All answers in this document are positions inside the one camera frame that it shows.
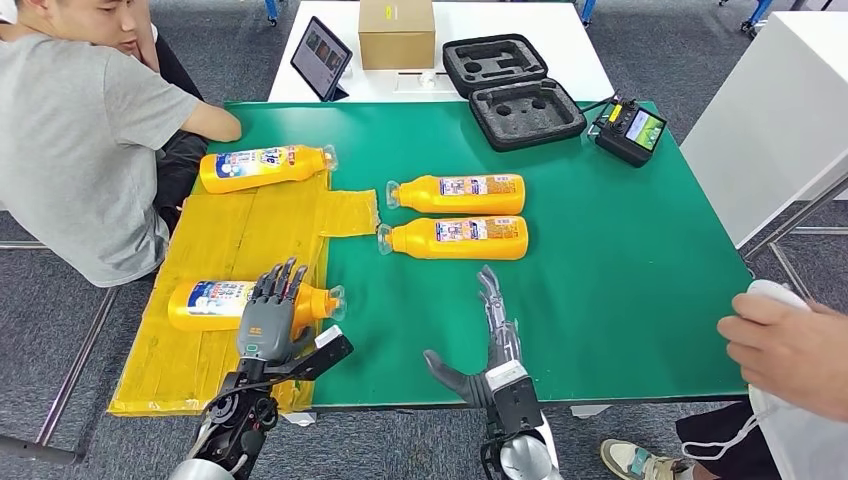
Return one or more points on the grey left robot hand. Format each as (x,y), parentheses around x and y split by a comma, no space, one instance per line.
(265,331)

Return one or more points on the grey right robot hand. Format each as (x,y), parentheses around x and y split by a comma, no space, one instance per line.
(503,344)

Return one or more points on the person's hand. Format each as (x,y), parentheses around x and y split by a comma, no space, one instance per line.
(788,358)

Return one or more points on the orange detergent bottle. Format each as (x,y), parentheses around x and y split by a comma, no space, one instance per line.
(420,197)
(417,244)
(305,166)
(199,318)

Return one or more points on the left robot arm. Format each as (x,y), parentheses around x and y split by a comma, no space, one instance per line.
(232,424)

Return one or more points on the white table foot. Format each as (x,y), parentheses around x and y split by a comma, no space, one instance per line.
(590,411)
(299,418)

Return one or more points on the person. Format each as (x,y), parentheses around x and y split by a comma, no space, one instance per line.
(66,146)
(815,450)
(146,33)

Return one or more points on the yellow plastic sheet mat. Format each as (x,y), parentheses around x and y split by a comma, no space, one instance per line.
(199,245)

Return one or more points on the black foam-lined open case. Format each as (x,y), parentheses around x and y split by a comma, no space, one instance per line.
(523,114)

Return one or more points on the large white table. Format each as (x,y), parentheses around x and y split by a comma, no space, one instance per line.
(762,119)

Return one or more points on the black remote controller with screen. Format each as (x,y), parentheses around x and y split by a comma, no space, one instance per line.
(629,134)

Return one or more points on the small white plastic piece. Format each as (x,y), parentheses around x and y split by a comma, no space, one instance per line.
(427,80)

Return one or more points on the black tablet on stand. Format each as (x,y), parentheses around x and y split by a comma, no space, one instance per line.
(321,58)

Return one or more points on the small white table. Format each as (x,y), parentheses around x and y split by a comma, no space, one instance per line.
(503,21)

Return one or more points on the brown cardboard box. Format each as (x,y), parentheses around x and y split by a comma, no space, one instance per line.
(396,34)

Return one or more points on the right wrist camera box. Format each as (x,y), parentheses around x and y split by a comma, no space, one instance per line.
(517,397)

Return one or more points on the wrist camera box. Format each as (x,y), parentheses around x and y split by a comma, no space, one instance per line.
(517,397)
(324,351)

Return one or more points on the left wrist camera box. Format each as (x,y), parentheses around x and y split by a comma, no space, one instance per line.
(324,351)

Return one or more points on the metal table leg frame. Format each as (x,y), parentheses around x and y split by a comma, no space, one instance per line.
(788,272)

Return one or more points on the metal floor frame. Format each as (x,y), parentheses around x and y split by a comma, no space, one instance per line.
(76,366)

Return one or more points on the blue metal cart frame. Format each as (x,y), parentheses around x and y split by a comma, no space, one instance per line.
(271,10)
(586,8)

